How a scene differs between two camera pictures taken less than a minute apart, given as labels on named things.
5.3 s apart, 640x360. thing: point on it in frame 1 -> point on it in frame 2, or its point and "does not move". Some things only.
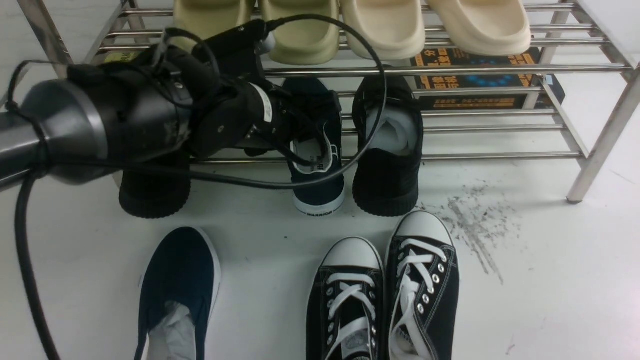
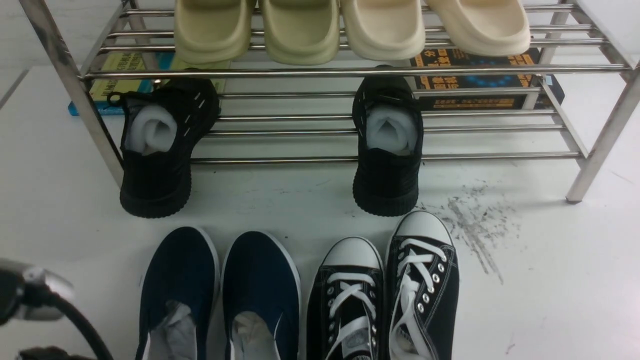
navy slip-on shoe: x=320 y=156 -> x=261 y=297
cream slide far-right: x=481 y=28 does not move
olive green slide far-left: x=206 y=18 does not move
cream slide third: x=396 y=29 does not move
